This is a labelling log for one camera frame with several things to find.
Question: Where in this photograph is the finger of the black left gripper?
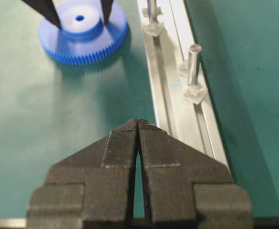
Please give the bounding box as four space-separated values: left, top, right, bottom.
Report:
101 0 114 25
22 0 61 28

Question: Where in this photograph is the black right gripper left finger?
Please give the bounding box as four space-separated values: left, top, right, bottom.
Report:
26 119 138 229

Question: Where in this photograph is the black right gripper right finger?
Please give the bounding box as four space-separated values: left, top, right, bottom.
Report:
138 120 253 229

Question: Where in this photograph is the large blue plastic gear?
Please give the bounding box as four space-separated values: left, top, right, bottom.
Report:
39 0 128 65

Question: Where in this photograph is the steel shaft near rail end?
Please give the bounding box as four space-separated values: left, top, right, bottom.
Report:
147 0 157 23

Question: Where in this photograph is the clear bracket beside end shaft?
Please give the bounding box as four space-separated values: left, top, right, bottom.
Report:
143 23 164 37

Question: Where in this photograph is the silver aluminium extrusion rail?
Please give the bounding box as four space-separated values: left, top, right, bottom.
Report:
137 0 228 166

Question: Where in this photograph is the clear bracket beside middle shaft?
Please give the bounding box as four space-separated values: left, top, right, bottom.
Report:
184 85 207 105

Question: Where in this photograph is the steel shaft near rail middle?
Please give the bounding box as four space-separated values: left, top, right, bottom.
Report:
187 43 202 86

